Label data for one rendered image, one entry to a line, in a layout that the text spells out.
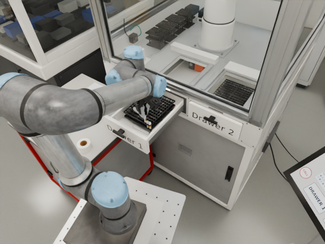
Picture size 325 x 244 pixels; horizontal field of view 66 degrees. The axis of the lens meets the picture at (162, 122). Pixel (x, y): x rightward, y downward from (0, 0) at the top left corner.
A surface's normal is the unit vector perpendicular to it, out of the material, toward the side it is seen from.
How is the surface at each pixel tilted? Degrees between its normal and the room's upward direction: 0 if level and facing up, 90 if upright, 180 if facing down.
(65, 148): 89
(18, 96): 29
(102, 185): 7
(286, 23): 90
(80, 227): 3
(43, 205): 0
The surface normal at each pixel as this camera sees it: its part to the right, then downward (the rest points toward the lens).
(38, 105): 0.02, -0.09
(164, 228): -0.04, -0.69
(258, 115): -0.59, 0.61
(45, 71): 0.80, 0.41
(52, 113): 0.37, 0.11
